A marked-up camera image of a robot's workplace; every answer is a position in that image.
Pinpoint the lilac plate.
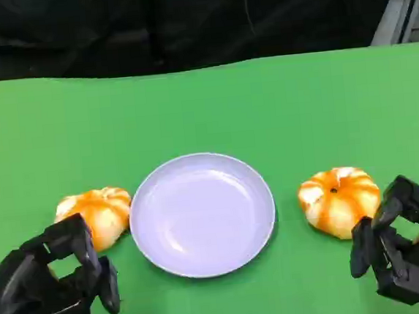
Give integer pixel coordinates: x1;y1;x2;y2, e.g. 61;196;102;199
123;146;282;285

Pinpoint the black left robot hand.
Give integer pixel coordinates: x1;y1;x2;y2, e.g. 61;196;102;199
0;209;122;314

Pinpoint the orange white toy bread roll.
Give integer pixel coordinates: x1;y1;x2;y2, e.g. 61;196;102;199
53;184;137;256
295;163;385;244

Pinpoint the green table cloth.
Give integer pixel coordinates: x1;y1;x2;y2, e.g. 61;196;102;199
0;41;419;314

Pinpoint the black drape cloth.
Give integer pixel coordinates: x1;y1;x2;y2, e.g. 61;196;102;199
0;0;407;88

